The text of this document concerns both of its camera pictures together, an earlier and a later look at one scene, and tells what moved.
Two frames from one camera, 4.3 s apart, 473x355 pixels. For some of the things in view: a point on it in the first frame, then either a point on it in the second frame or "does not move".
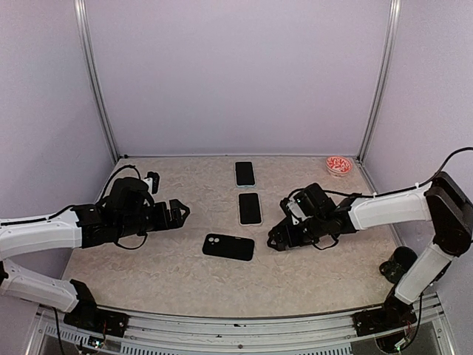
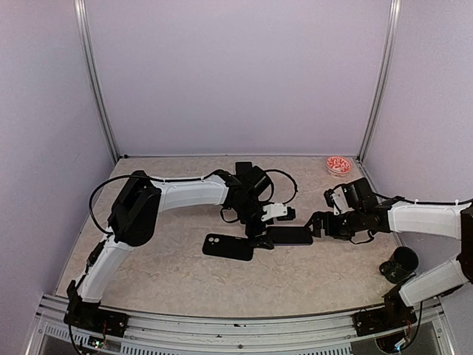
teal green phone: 244,174 does not move
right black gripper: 293,241 -> 330,229
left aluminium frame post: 83,27 does not move
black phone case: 228,247 does not move
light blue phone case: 244,174 does not move
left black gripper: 176,220 -> 252,231
